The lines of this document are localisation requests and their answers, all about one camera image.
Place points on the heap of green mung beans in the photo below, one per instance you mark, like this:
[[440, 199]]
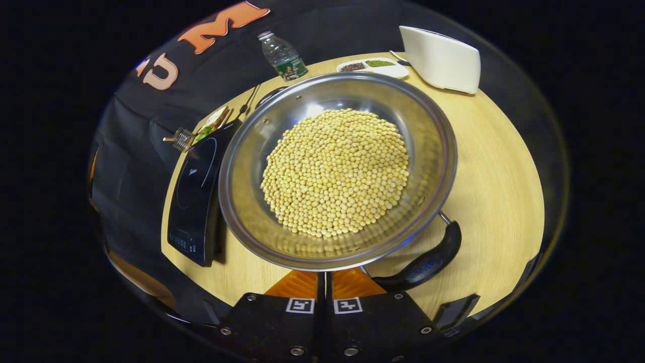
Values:
[[379, 63]]

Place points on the white toaster appliance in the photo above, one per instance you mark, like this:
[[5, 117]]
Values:
[[443, 60]]

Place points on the black backdrop cloth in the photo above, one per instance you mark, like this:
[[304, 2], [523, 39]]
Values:
[[151, 126]]

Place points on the sandwich with lettuce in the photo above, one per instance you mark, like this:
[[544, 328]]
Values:
[[214, 123]]

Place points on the white divided plate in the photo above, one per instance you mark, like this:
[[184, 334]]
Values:
[[398, 71]]

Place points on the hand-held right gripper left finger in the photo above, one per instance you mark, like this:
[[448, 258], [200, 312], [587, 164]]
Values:
[[272, 322]]

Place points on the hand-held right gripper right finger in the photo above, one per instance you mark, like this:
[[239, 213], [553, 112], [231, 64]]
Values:
[[378, 322]]

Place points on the heap of red beans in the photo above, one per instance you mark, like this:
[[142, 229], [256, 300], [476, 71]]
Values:
[[352, 66]]

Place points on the clear plastic water bottle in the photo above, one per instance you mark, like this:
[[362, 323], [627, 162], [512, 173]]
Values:
[[284, 58]]

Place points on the black induction cooktop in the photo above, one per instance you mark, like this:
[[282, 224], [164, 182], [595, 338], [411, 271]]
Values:
[[194, 201]]

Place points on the pile of yellow soybeans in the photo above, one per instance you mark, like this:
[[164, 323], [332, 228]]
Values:
[[335, 171]]

